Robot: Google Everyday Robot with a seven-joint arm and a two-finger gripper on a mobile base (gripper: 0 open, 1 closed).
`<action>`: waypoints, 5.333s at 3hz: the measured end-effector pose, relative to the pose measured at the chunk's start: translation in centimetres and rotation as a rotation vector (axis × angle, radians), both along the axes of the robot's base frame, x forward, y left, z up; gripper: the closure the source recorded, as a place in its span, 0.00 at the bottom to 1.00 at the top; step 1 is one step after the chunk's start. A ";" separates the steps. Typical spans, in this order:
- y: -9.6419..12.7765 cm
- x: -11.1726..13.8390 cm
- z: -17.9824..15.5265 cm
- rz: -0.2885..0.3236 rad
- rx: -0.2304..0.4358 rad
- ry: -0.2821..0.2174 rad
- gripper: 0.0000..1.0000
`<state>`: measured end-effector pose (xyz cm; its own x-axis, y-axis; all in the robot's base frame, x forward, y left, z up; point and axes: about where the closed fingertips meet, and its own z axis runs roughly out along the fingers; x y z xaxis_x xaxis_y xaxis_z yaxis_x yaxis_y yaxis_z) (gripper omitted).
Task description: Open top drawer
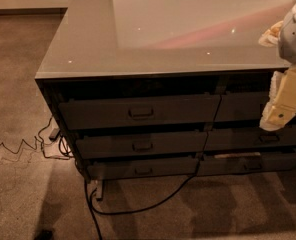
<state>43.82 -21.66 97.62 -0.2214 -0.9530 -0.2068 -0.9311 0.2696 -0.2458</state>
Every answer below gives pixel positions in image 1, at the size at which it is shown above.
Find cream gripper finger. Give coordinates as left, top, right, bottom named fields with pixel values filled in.
left=258, top=21, right=283, bottom=47
left=259, top=65, right=296, bottom=131

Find dark drawer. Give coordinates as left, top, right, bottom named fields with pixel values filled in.
left=59, top=94, right=220, bottom=130
left=205, top=125, right=296, bottom=151
left=198, top=150, right=296, bottom=176
left=215, top=92, right=269, bottom=122
left=76, top=131, right=207, bottom=159
left=88, top=156, right=198, bottom=180

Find thick black floor cable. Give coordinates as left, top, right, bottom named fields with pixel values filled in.
left=83, top=160, right=202, bottom=240

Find black power adapter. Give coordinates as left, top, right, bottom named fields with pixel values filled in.
left=49, top=128, right=60, bottom=141

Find grey drawer cabinet counter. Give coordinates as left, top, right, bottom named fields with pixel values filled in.
left=34, top=0, right=296, bottom=202

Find thin black zigzag cable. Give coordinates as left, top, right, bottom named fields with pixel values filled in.
left=0, top=116, right=72, bottom=161

